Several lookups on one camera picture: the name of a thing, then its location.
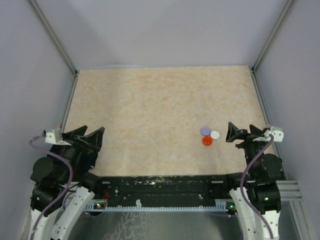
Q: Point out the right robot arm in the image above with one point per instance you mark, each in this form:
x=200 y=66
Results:
x=256 y=196

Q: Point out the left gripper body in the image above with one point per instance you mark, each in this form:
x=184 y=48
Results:
x=73 y=152

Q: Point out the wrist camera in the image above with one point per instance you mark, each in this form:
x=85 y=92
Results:
x=54 y=137
x=276 y=132

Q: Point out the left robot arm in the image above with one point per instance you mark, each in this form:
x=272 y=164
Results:
x=53 y=175

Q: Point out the purple earbud charging case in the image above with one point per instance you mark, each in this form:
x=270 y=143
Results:
x=205 y=131

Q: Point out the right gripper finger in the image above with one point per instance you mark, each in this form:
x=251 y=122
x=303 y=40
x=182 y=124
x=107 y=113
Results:
x=257 y=134
x=234 y=133

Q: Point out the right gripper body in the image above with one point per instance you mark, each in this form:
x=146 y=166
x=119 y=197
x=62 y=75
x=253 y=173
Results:
x=251 y=147

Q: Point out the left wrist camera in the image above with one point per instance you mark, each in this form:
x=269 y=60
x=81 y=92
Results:
x=54 y=137

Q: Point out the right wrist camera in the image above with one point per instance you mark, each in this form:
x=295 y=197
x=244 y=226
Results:
x=276 y=132

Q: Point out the white earbud charging case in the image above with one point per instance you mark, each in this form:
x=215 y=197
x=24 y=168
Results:
x=215 y=135

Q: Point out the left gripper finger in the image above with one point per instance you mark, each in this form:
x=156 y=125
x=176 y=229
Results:
x=71 y=135
x=94 y=140

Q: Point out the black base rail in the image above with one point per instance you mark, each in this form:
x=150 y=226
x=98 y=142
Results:
x=167 y=191

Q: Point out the red earbud charging case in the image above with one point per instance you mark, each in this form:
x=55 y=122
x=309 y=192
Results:
x=207 y=140

